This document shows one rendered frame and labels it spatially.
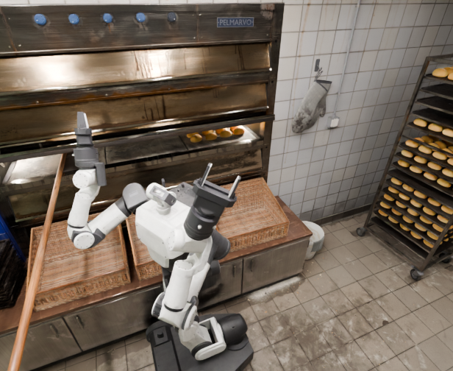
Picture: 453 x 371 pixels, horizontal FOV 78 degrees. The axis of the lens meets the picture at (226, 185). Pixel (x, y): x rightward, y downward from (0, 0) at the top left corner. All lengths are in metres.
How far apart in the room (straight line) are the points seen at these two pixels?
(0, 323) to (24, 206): 0.69
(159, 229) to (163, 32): 1.17
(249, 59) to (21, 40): 1.27
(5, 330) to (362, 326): 2.41
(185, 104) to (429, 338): 2.48
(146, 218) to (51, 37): 1.09
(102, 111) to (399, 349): 2.63
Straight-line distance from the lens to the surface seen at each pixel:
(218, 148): 2.14
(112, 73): 1.82
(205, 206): 0.76
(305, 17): 2.21
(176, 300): 0.91
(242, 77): 2.03
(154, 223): 1.15
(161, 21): 1.84
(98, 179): 1.24
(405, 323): 2.83
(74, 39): 1.82
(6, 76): 1.89
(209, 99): 1.99
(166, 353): 2.17
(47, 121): 1.93
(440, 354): 2.81
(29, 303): 1.32
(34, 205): 2.21
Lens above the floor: 2.13
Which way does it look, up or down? 34 degrees down
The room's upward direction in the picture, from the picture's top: straight up
